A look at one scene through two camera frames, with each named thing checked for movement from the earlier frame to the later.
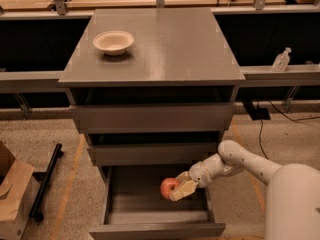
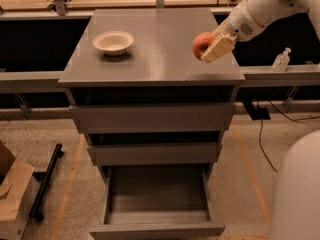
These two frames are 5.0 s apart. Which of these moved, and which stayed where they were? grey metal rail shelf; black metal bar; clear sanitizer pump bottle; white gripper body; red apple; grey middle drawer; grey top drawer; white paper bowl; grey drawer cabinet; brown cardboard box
Moved: white gripper body; red apple
Stayed: grey middle drawer; grey metal rail shelf; black metal bar; white paper bowl; grey drawer cabinet; clear sanitizer pump bottle; brown cardboard box; grey top drawer
